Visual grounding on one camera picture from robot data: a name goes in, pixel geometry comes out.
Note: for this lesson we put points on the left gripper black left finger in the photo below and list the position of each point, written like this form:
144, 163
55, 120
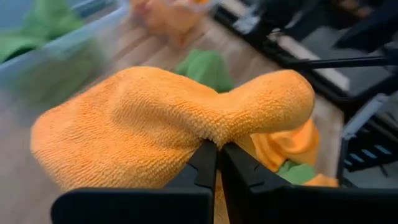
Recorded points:
133, 207

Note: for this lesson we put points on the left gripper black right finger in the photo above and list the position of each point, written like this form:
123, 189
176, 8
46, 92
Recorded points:
311, 207

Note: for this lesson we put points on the orange microfiber towel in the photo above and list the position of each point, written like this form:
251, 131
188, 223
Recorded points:
140, 124
321, 182
289, 143
168, 18

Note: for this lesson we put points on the black metal table frame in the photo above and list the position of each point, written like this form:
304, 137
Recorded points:
267, 46

